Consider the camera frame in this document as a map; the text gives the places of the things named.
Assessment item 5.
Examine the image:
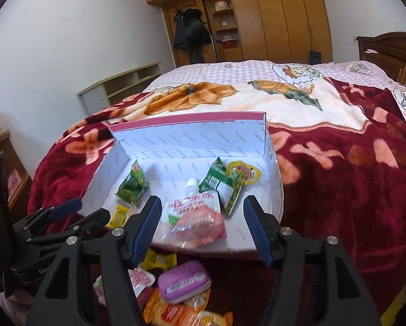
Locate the green pea snack packet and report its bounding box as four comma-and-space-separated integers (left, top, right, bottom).
116, 161, 150, 207

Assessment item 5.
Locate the pink spout drink pouch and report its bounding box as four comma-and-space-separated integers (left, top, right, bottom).
160, 179, 227, 249

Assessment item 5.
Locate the yellow candy packet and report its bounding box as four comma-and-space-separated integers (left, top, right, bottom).
140, 248, 178, 274
107, 201, 131, 229

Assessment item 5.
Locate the green white snack packet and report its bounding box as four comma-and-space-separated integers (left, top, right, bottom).
199, 157, 246, 217

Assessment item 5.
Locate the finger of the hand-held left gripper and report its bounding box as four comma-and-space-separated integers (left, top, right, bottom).
26, 207, 112, 246
12, 198, 84, 236

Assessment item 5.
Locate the yellow jelly cup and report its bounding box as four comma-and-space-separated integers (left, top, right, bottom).
227, 161, 263, 185

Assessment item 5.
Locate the pink white snack bag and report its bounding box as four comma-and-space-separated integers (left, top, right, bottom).
93, 267, 156, 307

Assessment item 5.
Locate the red floral blanket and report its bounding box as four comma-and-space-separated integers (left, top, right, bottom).
28, 76, 406, 326

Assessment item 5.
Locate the white low shelf unit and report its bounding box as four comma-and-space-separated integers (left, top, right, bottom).
77, 62, 163, 116

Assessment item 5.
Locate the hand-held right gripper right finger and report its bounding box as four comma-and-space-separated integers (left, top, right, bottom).
243, 195, 382, 326

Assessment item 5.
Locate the dark wooden headboard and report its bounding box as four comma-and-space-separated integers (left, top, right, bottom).
356, 32, 406, 86

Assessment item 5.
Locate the pink cardboard box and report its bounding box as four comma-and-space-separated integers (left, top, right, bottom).
79, 111, 284, 255

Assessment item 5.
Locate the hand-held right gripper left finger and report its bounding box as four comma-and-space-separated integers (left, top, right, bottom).
26, 195, 163, 326

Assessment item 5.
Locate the orange corn snack packet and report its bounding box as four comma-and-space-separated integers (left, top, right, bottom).
142, 287, 234, 326

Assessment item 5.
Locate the wooden side cabinet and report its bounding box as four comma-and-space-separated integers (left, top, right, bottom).
0, 129, 32, 218

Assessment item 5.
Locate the purple oval tin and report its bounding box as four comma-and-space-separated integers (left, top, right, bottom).
157, 260, 212, 305

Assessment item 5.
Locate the wooden wardrobe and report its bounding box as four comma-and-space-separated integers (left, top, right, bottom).
145, 0, 333, 66

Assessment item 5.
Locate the black hanging jacket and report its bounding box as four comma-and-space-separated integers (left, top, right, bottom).
173, 8, 207, 64

